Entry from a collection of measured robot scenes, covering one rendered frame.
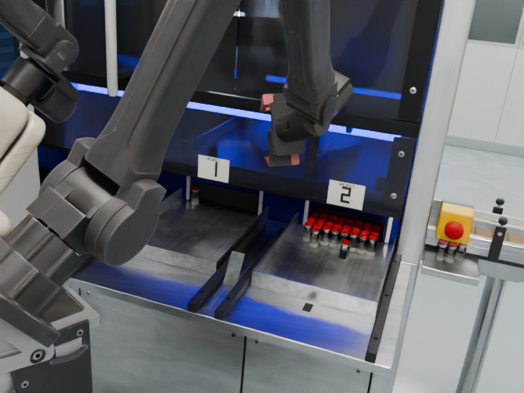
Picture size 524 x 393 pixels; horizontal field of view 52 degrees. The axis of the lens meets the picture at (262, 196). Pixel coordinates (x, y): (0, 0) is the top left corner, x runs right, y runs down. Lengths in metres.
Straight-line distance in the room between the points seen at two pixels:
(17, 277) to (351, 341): 0.65
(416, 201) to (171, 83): 0.84
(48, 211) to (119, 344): 1.27
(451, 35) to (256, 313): 0.67
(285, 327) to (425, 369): 1.51
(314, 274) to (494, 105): 4.82
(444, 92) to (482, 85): 4.66
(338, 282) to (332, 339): 0.20
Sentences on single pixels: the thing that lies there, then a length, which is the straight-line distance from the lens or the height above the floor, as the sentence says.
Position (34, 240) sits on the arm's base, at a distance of 0.55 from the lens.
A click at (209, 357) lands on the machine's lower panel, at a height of 0.44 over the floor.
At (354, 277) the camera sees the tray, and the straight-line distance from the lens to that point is 1.22.
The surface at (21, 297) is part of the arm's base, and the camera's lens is 0.55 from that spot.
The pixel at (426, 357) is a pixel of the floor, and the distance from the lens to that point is 2.56.
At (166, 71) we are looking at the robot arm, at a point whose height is 1.39.
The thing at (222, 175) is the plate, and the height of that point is 1.01.
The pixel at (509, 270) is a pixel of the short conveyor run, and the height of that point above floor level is 0.87.
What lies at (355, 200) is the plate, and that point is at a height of 1.01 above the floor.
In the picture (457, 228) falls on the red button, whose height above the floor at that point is 1.01.
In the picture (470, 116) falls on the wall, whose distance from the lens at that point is 5.91.
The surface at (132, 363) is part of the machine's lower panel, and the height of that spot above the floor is 0.32.
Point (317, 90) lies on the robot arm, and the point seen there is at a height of 1.33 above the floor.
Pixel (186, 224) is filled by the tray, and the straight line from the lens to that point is 1.39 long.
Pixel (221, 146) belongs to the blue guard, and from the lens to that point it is 1.35.
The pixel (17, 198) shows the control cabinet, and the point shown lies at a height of 0.89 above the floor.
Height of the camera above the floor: 1.48
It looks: 22 degrees down
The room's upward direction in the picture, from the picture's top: 5 degrees clockwise
